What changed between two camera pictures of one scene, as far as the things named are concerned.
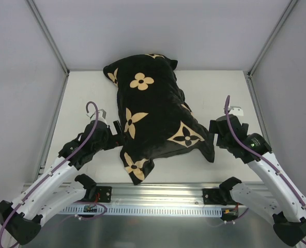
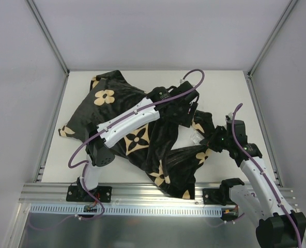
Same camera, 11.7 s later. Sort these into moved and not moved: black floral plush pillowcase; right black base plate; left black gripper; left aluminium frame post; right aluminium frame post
Moved: black floral plush pillowcase; left black gripper
Not moved: right black base plate; right aluminium frame post; left aluminium frame post
